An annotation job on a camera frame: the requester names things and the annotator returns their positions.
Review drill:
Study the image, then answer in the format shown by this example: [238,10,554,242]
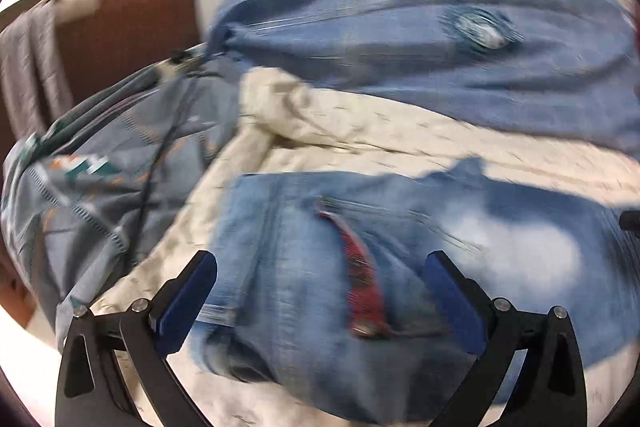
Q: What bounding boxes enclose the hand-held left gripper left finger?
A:
[54,250,218,427]

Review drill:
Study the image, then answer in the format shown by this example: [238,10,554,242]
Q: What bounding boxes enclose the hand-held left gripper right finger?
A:
[424,250,588,427]

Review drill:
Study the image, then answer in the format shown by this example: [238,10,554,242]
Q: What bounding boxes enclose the blue denim pants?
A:
[197,157,640,426]

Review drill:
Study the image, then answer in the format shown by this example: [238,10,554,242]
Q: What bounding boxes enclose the grey printed bedding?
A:
[0,49,243,350]

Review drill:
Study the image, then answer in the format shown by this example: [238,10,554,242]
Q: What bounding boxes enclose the cream leaf-print bed sheet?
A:
[65,67,640,427]

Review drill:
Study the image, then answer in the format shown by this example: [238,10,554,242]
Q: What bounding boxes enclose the blue plaid blanket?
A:
[207,0,640,152]

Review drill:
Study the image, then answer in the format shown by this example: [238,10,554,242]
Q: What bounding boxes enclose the brown headboard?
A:
[54,0,202,110]

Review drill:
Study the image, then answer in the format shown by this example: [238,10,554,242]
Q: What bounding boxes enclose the grey hanging towel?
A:
[0,1,76,142]

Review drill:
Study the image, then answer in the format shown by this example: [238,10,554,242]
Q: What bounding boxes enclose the black cable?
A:
[132,72,201,258]

